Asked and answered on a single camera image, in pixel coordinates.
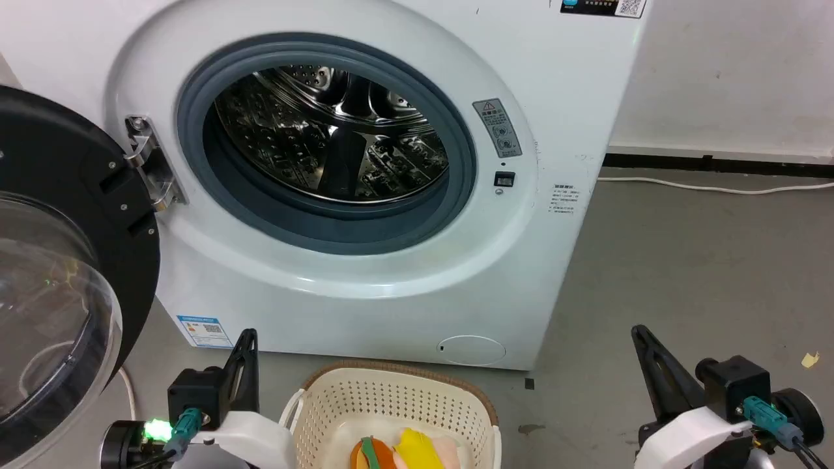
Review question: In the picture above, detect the chrome door hinge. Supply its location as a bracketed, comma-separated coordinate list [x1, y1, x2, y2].
[124, 115, 186, 212]

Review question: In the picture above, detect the teal plug right gripper cable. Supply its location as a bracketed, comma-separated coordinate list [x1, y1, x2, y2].
[743, 395, 834, 469]

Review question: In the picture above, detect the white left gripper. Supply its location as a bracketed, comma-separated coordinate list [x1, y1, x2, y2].
[173, 329, 297, 469]

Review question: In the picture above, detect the grey rubber door gasket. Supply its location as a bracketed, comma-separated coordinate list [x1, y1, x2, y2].
[176, 33, 478, 256]

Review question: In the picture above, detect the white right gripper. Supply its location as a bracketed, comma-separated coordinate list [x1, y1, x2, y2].
[631, 324, 756, 469]

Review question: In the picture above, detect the teal plug gripper cable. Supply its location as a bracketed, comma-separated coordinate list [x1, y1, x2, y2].
[130, 407, 204, 468]
[743, 395, 834, 469]

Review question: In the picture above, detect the blue white energy sticker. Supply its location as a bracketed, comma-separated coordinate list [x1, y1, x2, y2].
[176, 315, 234, 349]

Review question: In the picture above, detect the long white floor cable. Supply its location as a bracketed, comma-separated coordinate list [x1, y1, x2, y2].
[597, 175, 834, 195]

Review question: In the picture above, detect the teal plug left gripper cable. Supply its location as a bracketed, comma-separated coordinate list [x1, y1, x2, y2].
[130, 407, 204, 468]

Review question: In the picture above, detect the thin white hose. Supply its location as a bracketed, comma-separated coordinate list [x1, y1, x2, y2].
[117, 366, 137, 421]

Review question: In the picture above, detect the black wall baseboard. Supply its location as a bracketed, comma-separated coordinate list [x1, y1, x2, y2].
[603, 153, 834, 178]

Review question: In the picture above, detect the cream perforated laundry basket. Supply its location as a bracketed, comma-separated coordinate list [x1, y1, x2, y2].
[280, 360, 502, 469]

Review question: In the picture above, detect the white front-load washing machine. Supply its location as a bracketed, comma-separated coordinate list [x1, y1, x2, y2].
[0, 0, 652, 372]

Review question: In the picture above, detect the black QR code sticker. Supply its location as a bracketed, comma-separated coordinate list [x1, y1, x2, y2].
[560, 0, 647, 18]

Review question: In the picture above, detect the grey warning label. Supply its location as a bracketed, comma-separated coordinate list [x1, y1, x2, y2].
[472, 98, 523, 159]

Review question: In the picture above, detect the oval drain filter cover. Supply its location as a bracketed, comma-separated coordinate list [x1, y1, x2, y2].
[437, 335, 507, 367]

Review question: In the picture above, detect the shiny steel washer drum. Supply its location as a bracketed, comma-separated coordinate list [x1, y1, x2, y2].
[214, 65, 450, 204]

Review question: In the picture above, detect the black round washer door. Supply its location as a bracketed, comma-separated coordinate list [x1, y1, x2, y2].
[0, 85, 162, 469]

